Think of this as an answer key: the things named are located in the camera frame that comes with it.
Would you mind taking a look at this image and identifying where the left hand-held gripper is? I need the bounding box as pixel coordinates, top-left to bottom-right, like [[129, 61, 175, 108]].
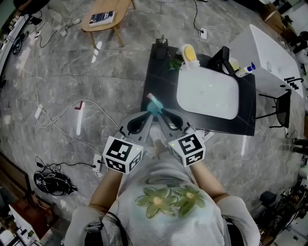
[[103, 111, 154, 174]]

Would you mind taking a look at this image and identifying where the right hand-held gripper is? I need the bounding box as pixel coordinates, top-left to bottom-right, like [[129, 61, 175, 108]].
[[157, 109, 206, 168]]

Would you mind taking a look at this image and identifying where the teal spray bottle pink nozzle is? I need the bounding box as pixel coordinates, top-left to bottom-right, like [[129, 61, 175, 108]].
[[146, 93, 164, 116]]

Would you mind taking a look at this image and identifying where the person's right forearm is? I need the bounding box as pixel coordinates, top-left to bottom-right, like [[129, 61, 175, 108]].
[[189, 162, 228, 201]]

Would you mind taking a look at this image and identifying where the person's left forearm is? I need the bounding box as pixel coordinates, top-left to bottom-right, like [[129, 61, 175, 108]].
[[89, 167, 124, 210]]

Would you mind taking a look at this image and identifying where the small blue capped bottle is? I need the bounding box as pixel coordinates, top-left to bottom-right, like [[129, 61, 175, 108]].
[[243, 61, 256, 74]]

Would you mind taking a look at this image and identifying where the person's foot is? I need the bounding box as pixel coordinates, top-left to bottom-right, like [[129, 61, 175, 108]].
[[153, 140, 167, 158]]

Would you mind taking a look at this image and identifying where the white sink basin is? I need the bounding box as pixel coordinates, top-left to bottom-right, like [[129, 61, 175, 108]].
[[176, 65, 240, 120]]

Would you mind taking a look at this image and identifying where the black vanity counter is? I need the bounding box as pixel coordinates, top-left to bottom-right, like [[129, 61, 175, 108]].
[[141, 43, 257, 137]]

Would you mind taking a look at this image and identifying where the small green plant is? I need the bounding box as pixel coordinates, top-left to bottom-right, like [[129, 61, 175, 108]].
[[168, 59, 185, 72]]

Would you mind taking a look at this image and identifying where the black soap dispenser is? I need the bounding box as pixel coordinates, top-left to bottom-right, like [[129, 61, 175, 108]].
[[155, 34, 168, 60]]

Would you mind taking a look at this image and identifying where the black faucet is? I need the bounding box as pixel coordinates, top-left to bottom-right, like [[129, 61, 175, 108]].
[[208, 46, 236, 75]]

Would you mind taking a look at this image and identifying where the yellow and white cup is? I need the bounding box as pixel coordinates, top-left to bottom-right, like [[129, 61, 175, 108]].
[[228, 57, 248, 78]]

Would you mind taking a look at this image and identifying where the grey flower print shirt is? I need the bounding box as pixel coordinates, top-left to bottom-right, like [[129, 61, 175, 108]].
[[64, 160, 262, 246]]

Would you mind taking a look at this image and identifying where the black chair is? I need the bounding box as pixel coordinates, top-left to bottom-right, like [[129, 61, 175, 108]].
[[255, 88, 292, 129]]

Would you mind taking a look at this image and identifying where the blue book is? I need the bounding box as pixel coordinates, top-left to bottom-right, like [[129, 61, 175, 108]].
[[88, 10, 116, 27]]

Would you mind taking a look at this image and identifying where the wooden coffee table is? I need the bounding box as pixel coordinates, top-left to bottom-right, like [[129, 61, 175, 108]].
[[81, 0, 137, 48]]

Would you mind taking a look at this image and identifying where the white table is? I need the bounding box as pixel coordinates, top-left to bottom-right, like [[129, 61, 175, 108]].
[[228, 24, 304, 98]]

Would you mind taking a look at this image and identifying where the cardboard box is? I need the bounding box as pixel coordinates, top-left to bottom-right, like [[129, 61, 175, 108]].
[[261, 2, 286, 33]]

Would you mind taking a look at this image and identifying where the black cable bundle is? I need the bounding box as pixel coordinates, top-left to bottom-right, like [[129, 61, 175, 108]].
[[33, 171, 78, 196]]

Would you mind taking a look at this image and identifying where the black power cable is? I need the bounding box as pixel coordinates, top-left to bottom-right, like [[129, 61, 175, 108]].
[[192, 0, 205, 33]]

